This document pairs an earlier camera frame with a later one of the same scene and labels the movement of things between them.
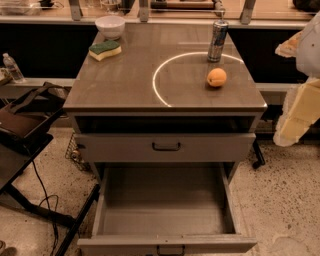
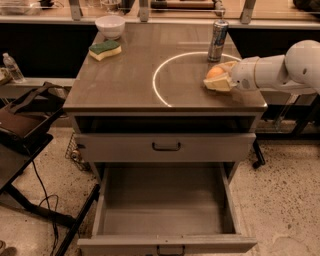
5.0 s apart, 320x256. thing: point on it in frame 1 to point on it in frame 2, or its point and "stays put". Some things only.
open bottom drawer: x=168 y=209 stays put
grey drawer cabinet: x=166 y=129 stays put
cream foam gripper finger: x=301 y=110 to x=221 y=82
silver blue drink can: x=217 y=40 stays put
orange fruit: x=216 y=77 stays put
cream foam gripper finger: x=289 y=47 to x=228 y=66
